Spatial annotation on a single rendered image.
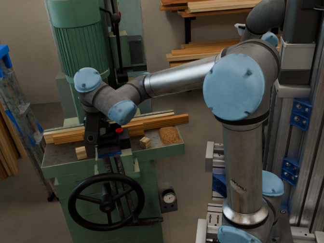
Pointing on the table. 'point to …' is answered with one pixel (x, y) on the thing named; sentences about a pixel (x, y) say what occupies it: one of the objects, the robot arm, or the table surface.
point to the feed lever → (122, 77)
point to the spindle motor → (79, 36)
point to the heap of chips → (168, 135)
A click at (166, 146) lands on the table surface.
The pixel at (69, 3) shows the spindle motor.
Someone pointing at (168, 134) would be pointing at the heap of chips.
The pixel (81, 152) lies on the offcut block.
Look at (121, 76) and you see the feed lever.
